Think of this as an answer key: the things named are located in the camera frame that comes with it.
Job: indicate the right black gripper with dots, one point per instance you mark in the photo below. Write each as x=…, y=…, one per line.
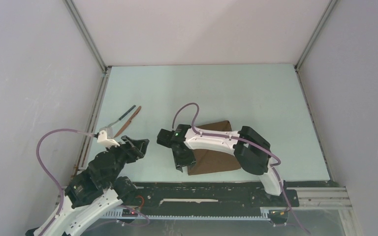
x=179, y=162

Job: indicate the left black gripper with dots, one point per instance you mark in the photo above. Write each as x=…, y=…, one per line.
x=139, y=146

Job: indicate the brown cloth napkin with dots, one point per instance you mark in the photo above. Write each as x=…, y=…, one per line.
x=210, y=161

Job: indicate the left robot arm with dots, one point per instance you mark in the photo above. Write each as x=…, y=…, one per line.
x=96, y=190

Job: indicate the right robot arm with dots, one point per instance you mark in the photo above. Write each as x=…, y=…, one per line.
x=219, y=149

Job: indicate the brown wooden knife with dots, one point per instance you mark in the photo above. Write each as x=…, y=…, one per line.
x=128, y=122

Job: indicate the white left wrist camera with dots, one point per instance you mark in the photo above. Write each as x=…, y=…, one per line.
x=104, y=138

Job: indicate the fork with dark handle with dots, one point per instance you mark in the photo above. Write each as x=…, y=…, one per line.
x=122, y=116

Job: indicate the white toothed cable duct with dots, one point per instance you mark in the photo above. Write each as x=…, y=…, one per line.
x=122, y=213

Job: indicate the aluminium frame rail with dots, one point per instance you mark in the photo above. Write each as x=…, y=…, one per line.
x=326, y=198

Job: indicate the left corner aluminium post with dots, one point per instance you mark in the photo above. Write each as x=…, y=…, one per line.
x=81, y=25

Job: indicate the corner aluminium post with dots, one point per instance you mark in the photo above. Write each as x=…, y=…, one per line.
x=81, y=25
x=317, y=31

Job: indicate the right corner aluminium post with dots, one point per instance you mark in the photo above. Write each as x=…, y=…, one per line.
x=317, y=31

